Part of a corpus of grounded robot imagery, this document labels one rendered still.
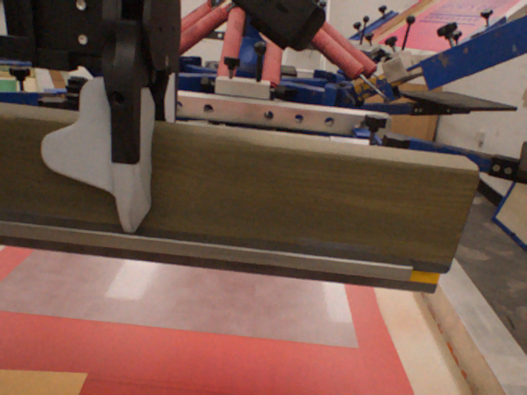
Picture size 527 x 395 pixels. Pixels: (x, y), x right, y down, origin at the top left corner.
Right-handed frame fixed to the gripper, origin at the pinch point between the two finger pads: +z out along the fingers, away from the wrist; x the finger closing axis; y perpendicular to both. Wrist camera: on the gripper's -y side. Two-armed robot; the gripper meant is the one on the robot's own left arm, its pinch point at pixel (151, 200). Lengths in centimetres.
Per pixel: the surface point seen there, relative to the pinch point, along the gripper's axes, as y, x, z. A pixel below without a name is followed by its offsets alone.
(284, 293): -10.7, -10.4, 13.8
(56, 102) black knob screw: 26.4, -39.7, 3.5
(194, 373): -3.6, 1.1, 13.8
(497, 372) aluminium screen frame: -26.0, 1.4, 10.2
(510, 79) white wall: -200, -333, 12
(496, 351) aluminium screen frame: -27.1, -0.9, 10.2
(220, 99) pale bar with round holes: 4, -68, 5
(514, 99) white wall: -200, -318, 26
